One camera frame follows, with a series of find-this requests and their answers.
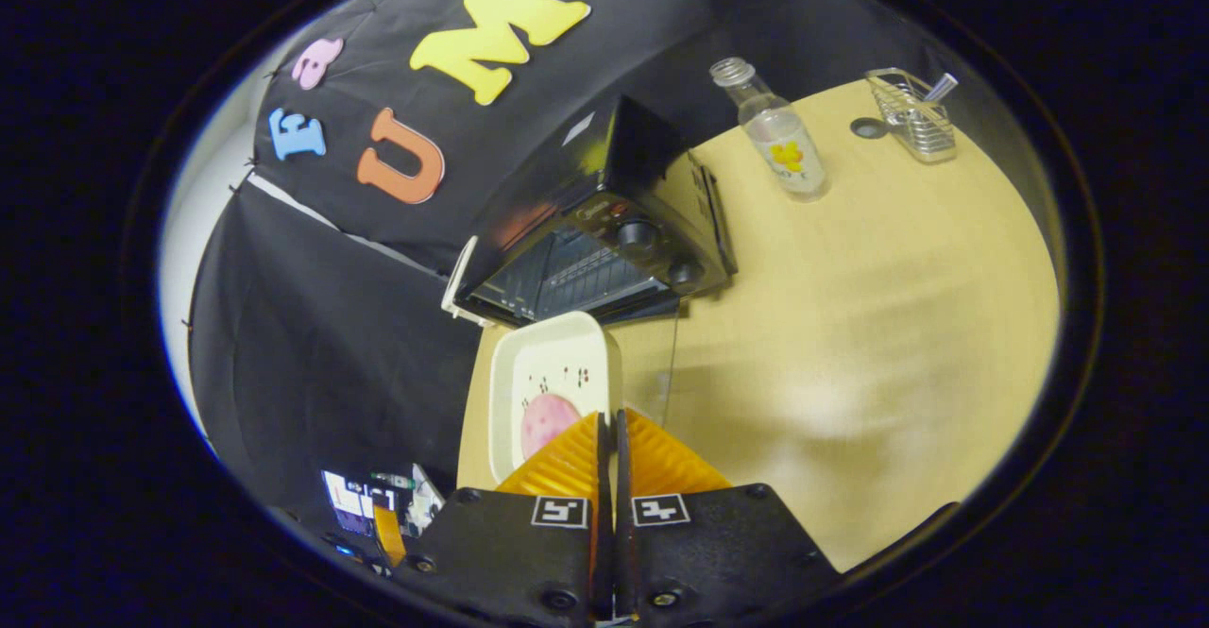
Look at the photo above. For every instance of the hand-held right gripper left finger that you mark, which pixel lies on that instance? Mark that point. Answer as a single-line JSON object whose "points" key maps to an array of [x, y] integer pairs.
{"points": [[510, 552]]}

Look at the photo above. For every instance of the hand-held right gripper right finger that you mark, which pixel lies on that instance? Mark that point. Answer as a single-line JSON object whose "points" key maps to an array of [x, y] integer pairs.
{"points": [[718, 552]]}

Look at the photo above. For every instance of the pink ham slice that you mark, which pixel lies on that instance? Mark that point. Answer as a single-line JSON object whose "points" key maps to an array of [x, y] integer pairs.
{"points": [[548, 420]]}

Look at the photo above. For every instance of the white square plate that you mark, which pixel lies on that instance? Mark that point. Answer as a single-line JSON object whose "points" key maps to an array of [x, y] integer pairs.
{"points": [[557, 345]]}

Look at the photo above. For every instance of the black electric oven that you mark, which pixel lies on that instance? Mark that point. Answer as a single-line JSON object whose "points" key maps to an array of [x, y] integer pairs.
{"points": [[623, 165]]}

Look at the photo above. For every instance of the orange strip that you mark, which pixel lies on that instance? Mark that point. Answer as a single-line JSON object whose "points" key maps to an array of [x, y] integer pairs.
{"points": [[389, 535]]}

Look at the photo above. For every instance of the white toaster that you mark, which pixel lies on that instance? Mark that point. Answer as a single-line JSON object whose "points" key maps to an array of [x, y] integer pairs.
{"points": [[460, 274]]}

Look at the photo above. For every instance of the clear bottle with yellow label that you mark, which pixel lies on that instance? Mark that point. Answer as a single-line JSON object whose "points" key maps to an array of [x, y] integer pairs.
{"points": [[784, 151]]}

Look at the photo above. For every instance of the small black bottle cap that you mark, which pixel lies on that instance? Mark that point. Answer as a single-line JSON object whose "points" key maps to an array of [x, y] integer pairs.
{"points": [[868, 127]]}

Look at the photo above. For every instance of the metal spoon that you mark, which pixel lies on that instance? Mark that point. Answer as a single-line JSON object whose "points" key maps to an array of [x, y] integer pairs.
{"points": [[943, 87]]}

